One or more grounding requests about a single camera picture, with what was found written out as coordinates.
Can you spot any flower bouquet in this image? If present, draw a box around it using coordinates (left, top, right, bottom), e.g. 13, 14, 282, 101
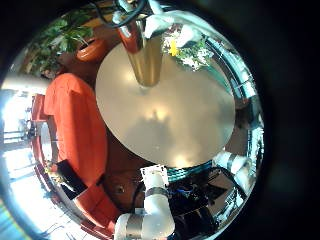
162, 29, 215, 72

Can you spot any gold cylindrical vase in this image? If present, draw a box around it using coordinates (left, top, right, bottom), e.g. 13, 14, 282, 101
126, 19, 165, 88

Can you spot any red cylindrical object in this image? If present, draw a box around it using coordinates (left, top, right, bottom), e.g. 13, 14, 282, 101
116, 19, 142, 54

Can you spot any potted plant in orange pot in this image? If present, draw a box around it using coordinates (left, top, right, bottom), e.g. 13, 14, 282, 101
33, 12, 108, 69

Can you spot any orange sofa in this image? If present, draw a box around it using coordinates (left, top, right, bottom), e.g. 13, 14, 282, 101
43, 73, 122, 232

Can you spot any black equipment under table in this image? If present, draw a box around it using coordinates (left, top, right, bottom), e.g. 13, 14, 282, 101
168, 168, 241, 236

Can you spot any black cable of left hand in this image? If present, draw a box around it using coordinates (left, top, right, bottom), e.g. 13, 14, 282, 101
89, 0, 148, 30

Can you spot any red chair frame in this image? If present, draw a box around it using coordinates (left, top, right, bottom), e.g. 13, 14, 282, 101
30, 94, 50, 123

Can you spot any teal coiled cable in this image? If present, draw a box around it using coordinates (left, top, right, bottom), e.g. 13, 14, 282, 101
166, 159, 214, 183

